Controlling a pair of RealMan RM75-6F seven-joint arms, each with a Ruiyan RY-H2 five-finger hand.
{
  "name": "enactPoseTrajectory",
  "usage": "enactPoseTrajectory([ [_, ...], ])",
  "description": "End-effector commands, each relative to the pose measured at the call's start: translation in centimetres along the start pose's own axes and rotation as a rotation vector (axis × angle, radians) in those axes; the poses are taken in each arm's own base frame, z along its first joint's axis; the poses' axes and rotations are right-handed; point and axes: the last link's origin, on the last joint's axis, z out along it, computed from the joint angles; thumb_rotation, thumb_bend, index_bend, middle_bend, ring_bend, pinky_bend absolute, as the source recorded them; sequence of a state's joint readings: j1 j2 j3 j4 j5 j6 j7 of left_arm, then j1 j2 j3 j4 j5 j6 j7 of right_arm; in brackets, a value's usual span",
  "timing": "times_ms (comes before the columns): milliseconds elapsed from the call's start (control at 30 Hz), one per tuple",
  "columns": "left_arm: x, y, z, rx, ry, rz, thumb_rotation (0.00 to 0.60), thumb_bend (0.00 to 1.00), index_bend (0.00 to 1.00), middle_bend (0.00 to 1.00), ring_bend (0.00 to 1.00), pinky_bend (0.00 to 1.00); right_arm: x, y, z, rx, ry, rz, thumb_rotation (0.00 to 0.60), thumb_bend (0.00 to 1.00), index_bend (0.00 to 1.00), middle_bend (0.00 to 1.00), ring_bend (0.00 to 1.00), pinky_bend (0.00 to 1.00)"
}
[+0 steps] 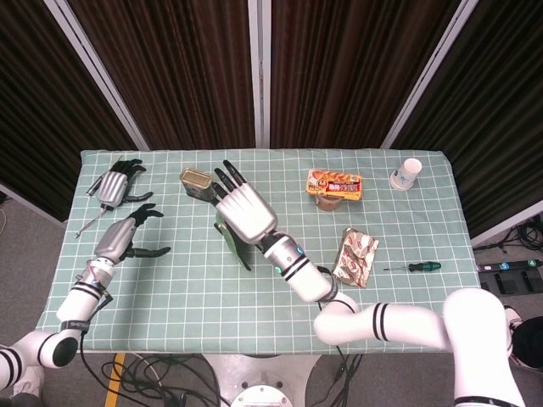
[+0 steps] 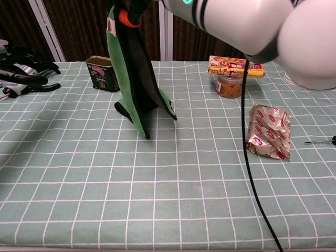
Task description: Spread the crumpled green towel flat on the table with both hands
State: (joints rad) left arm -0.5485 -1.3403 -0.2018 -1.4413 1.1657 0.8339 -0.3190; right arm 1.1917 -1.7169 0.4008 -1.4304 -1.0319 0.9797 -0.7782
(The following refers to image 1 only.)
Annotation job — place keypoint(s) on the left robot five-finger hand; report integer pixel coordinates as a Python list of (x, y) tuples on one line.
[(114, 239)]

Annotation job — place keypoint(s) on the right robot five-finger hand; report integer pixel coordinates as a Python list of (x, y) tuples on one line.
[(248, 212)]

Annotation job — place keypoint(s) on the green cloth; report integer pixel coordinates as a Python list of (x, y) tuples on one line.
[(231, 246)]

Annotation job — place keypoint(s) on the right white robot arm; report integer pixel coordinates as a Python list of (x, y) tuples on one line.
[(309, 284)]

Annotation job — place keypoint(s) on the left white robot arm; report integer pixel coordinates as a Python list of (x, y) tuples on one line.
[(78, 301)]

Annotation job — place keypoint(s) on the detached spare silver robot hand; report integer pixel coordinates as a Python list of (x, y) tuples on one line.
[(112, 188)]

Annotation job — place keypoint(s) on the slim black silver pen tool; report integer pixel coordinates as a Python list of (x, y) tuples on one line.
[(93, 186)]

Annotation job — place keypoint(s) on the rectangular metal food tin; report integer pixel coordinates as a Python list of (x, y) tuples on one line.
[(195, 180)]

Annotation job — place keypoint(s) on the brown plastic cup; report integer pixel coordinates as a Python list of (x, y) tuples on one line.
[(328, 204)]

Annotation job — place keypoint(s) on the orange curry box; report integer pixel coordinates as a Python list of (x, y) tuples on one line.
[(335, 184)]

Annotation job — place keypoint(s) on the green checkered tablecloth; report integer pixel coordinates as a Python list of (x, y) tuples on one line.
[(191, 305)]

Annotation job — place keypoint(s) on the crumpled red white foil bag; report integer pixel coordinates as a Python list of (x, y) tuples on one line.
[(356, 254)]

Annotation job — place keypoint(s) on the dark brown ribbed partition panel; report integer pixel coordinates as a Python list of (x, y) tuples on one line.
[(25, 106), (339, 76), (500, 106), (178, 76)]

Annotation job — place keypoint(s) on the white paper cup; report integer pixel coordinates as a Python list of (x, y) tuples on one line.
[(405, 174)]

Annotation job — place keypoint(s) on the white shoe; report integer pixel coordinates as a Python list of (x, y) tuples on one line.
[(29, 383)]

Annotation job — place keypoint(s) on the grey trouser leg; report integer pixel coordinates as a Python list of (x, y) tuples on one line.
[(23, 401)]

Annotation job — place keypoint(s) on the black power strip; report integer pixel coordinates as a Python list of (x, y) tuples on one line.
[(509, 266)]

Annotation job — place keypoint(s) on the black foot pedal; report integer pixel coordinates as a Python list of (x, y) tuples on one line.
[(522, 282)]

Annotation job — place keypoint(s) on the black rounded floor object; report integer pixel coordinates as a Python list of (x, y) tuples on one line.
[(533, 343)]

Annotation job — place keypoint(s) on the white partition base rail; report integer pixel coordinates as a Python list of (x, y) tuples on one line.
[(505, 231), (29, 201)]

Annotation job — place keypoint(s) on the white partition post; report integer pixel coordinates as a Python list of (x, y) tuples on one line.
[(259, 76), (429, 76), (101, 76)]

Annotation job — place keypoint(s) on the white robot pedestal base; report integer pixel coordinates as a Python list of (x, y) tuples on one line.
[(261, 377)]

